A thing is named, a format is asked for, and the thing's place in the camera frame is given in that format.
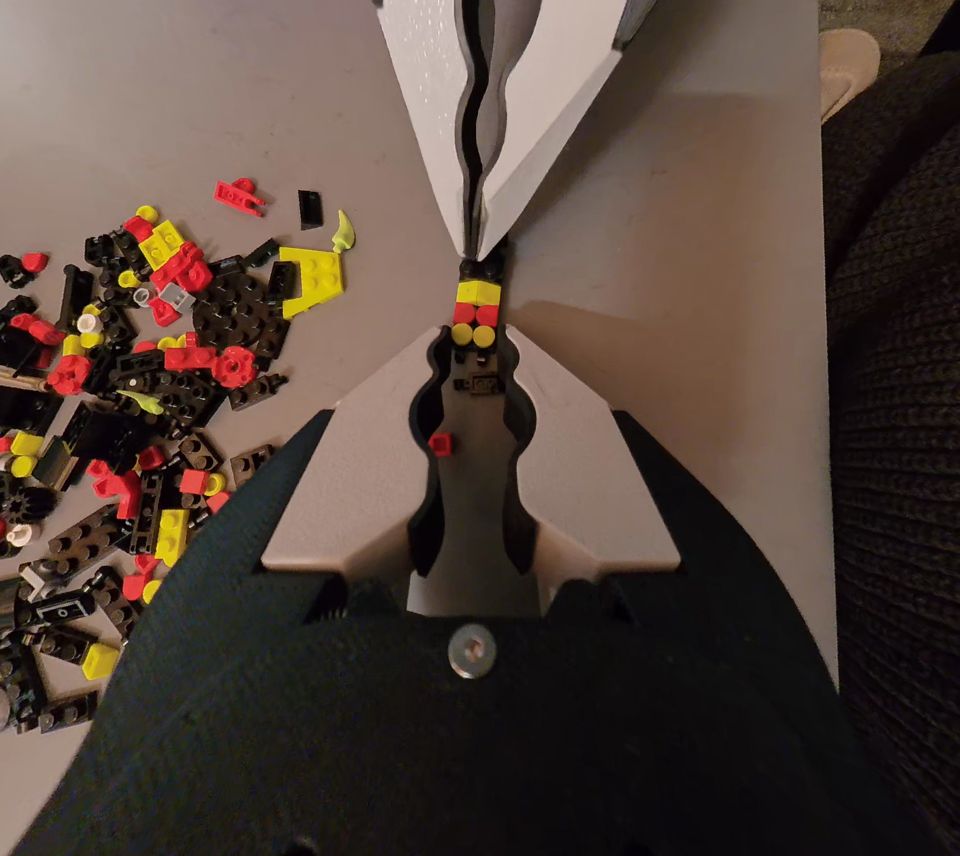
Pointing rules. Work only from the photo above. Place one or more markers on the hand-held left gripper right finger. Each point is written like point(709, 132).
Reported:
point(592, 496)

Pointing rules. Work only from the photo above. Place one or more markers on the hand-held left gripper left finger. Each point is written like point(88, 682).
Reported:
point(352, 496)

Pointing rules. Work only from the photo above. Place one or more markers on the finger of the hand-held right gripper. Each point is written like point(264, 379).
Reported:
point(420, 8)
point(585, 8)

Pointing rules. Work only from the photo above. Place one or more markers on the pile of lego pieces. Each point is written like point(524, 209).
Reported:
point(225, 316)

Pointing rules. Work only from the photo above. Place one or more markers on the black yellow red lego assembly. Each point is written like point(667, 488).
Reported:
point(476, 293)

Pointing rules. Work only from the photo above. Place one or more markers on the small red lego brick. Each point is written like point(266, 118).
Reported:
point(442, 445)

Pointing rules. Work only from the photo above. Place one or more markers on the black lego clip plate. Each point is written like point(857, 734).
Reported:
point(480, 385)

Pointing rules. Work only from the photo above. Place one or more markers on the person's tan shoe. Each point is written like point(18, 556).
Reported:
point(847, 72)

